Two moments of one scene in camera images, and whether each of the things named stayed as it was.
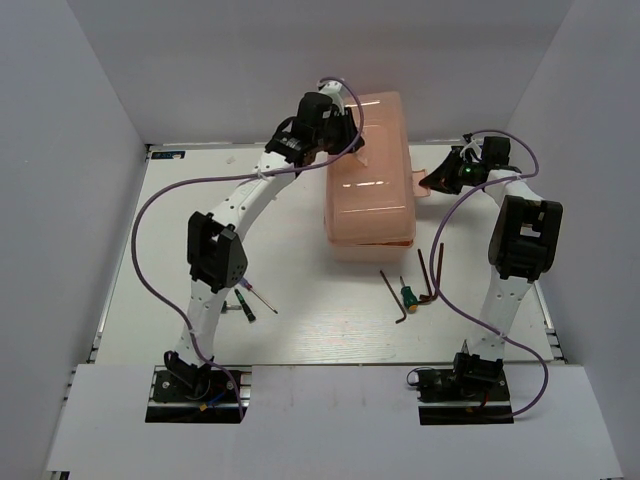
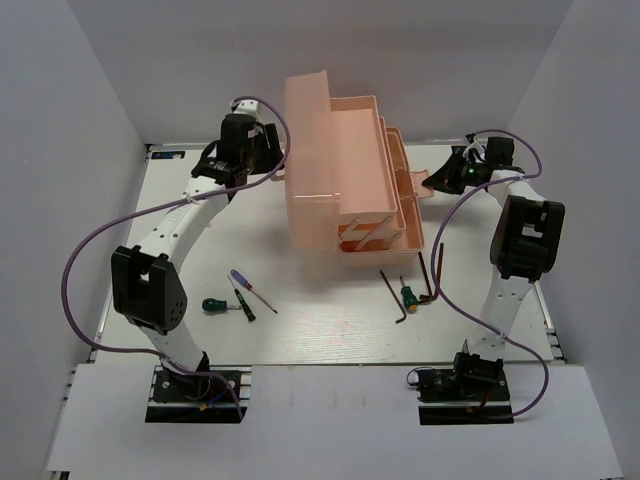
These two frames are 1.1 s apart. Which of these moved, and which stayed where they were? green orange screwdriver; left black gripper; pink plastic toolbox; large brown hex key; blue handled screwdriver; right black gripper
Moved: pink plastic toolbox; left black gripper
Stayed: right black gripper; green orange screwdriver; large brown hex key; blue handled screwdriver
